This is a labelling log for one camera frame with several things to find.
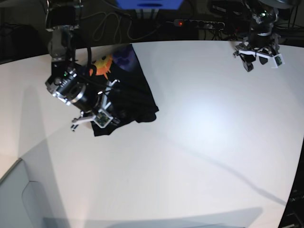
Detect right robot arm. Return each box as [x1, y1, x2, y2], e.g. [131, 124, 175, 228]
[45, 0, 120, 131]

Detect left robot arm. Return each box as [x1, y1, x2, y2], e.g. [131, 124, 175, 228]
[233, 0, 299, 72]

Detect black T-shirt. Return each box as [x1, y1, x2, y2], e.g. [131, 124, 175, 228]
[89, 44, 159, 137]

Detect grey power strip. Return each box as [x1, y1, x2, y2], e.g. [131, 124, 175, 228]
[173, 19, 225, 30]

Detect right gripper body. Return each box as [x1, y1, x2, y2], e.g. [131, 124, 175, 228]
[70, 79, 120, 131]

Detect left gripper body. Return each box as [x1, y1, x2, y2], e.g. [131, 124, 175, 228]
[233, 34, 282, 58]

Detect blue box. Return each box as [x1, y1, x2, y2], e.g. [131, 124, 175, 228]
[116, 0, 183, 10]

